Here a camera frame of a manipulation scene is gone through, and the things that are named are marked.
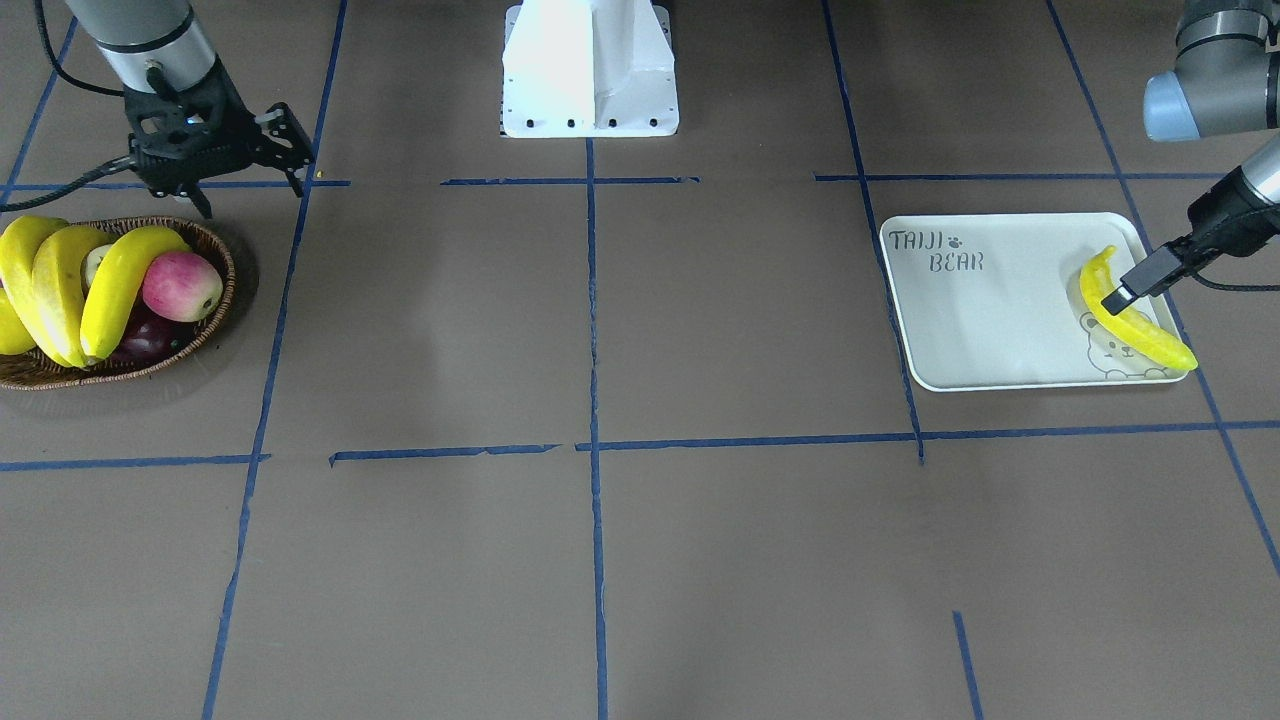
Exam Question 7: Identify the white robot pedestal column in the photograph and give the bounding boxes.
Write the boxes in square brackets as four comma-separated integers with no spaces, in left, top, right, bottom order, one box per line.
[500,1,681,138]

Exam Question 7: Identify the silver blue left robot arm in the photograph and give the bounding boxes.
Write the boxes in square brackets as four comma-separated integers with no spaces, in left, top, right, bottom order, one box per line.
[1101,1,1279,315]

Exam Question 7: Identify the brown woven basket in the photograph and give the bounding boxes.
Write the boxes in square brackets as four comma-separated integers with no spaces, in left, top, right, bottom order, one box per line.
[3,215,238,391]

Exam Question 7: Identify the yellow banana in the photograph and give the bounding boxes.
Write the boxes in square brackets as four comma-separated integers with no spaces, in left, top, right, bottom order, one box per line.
[32,225,113,368]
[1,215,69,366]
[1076,245,1199,372]
[79,225,192,365]

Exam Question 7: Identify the red pink apple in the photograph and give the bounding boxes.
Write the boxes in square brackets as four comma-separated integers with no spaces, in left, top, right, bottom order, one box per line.
[141,251,224,323]

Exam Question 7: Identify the yellow lemon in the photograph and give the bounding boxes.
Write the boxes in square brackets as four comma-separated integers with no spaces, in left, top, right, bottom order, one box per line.
[0,290,37,356]

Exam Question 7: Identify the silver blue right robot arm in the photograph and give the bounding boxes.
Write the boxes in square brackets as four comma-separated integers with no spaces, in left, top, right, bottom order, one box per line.
[67,1,315,219]

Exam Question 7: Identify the dark red apple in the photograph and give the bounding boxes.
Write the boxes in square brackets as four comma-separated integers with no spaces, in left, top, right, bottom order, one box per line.
[108,314,197,366]

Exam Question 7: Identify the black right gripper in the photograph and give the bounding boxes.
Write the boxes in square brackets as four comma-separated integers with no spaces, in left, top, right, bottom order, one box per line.
[122,61,315,220]

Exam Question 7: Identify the pale green apple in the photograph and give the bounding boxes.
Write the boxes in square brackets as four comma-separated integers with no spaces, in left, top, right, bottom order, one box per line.
[81,243,113,293]

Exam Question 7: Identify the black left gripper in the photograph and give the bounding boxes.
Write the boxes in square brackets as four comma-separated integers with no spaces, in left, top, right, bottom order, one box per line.
[1100,179,1279,316]

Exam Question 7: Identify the white bear print tray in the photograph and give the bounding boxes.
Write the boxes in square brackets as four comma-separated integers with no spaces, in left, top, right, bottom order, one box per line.
[879,211,1192,392]

